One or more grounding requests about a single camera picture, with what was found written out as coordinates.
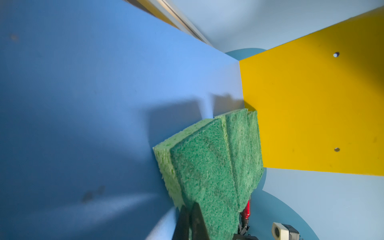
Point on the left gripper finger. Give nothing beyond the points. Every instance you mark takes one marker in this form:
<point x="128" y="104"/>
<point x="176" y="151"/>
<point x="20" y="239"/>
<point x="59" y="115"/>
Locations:
<point x="191" y="224"/>

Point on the green sponge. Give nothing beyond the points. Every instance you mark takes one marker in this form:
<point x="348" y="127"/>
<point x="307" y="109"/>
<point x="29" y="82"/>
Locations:
<point x="236" y="130"/>
<point x="196" y="167"/>
<point x="258" y="168"/>

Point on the yellow shelf with pink and blue boards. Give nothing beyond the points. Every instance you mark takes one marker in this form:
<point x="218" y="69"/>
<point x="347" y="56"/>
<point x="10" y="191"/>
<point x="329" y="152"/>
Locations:
<point x="87" y="89"/>

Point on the red bottle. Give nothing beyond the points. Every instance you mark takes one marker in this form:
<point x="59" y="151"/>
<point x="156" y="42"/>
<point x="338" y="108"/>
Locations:
<point x="244" y="222"/>

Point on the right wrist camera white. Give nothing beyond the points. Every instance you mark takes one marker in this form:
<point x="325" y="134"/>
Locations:
<point x="284" y="232"/>

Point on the aluminium frame rail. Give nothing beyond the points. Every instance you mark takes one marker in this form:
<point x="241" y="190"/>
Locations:
<point x="167" y="12"/>

